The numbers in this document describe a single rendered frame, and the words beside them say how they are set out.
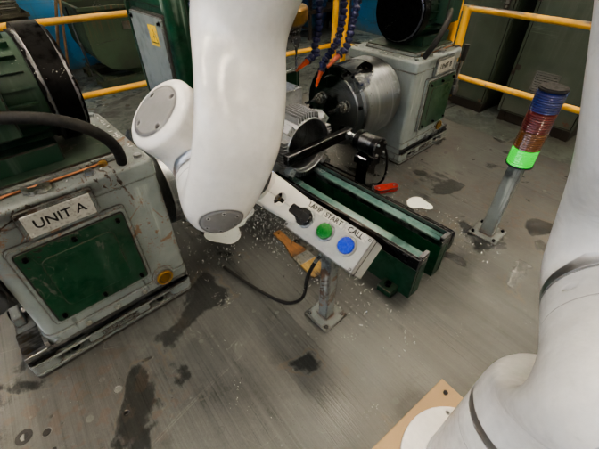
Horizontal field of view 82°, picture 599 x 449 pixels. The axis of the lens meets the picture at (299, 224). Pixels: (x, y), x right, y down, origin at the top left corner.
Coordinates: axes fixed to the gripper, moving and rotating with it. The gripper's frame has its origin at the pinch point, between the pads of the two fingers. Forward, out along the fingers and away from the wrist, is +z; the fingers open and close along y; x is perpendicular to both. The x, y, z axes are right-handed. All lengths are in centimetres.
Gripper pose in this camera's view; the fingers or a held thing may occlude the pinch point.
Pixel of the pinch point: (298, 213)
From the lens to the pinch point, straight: 62.0
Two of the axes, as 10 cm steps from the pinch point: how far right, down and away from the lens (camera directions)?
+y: -6.8, -4.7, 5.6
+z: 4.7, 3.1, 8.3
